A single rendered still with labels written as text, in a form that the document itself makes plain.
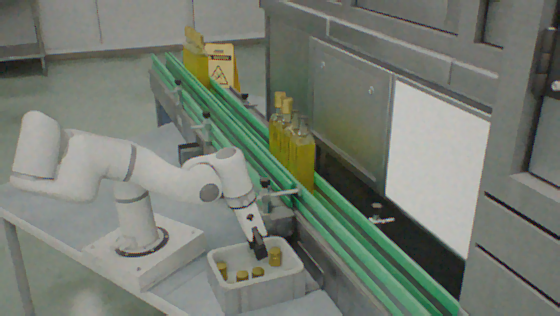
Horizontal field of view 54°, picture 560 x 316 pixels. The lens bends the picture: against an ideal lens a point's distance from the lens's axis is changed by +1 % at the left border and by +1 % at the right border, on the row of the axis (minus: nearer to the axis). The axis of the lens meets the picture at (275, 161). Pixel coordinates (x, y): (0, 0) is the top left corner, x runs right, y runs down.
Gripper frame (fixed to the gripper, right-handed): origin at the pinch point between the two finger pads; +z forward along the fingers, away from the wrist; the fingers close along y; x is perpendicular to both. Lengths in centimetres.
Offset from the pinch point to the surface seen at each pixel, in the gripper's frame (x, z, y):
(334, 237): -18.6, 1.9, -6.9
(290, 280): -4.3, 8.7, -6.9
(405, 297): -20.3, -1.9, -37.9
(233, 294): 10.4, 4.7, -7.4
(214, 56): -66, 58, 359
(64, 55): 70, 68, 607
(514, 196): -16, -50, -76
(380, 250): -26.1, 3.6, -16.5
